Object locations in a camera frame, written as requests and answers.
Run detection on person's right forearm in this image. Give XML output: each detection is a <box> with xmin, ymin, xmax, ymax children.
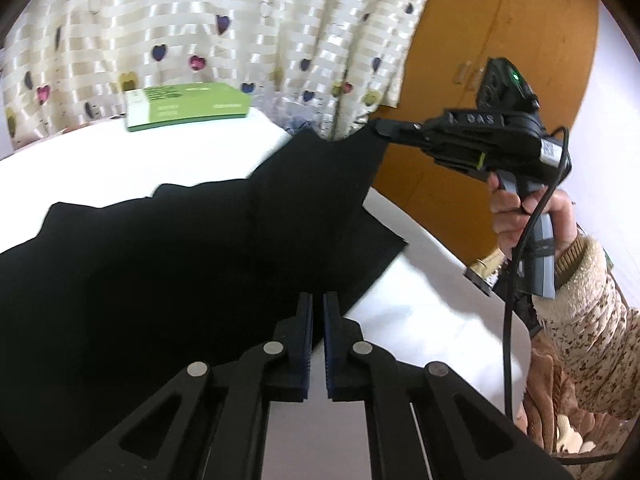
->
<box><xmin>530</xmin><ymin>235</ymin><xmax>640</xmax><ymax>421</ymax></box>

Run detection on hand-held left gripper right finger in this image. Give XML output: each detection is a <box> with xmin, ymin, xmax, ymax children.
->
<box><xmin>322</xmin><ymin>291</ymin><xmax>576</xmax><ymax>480</ymax></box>

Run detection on orange wooden wardrobe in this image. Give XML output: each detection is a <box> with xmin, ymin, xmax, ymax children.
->
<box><xmin>369</xmin><ymin>0</ymin><xmax>601</xmax><ymax>267</ymax></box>

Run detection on green flat box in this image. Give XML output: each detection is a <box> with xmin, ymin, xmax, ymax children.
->
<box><xmin>124</xmin><ymin>82</ymin><xmax>252</xmax><ymax>133</ymax></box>

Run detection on black cable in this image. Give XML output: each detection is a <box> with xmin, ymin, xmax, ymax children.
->
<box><xmin>501</xmin><ymin>125</ymin><xmax>626</xmax><ymax>463</ymax></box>

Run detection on cream curtain with hearts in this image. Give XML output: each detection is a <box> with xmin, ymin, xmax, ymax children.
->
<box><xmin>0</xmin><ymin>0</ymin><xmax>442</xmax><ymax>161</ymax></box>

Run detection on person's right hand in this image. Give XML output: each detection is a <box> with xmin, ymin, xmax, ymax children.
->
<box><xmin>487</xmin><ymin>170</ymin><xmax>578</xmax><ymax>259</ymax></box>

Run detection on black pants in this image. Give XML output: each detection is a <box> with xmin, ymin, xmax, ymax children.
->
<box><xmin>0</xmin><ymin>127</ymin><xmax>408</xmax><ymax>480</ymax></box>

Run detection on brown fluffy garment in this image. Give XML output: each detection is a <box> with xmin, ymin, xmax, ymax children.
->
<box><xmin>520</xmin><ymin>330</ymin><xmax>640</xmax><ymax>457</ymax></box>

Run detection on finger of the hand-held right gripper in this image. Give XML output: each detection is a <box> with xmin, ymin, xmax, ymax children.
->
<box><xmin>369</xmin><ymin>118</ymin><xmax>432</xmax><ymax>151</ymax></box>

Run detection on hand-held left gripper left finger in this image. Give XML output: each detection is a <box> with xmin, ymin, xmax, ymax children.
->
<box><xmin>55</xmin><ymin>292</ymin><xmax>315</xmax><ymax>480</ymax></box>

